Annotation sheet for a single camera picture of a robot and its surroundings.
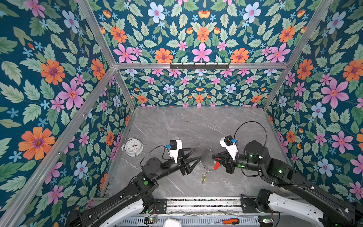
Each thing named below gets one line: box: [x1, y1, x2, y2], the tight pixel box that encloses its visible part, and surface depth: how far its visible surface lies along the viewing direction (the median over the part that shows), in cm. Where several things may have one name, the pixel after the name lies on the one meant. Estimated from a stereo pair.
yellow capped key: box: [200, 173, 208, 184], surface depth 70 cm
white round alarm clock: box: [121, 137, 146, 158], surface depth 95 cm
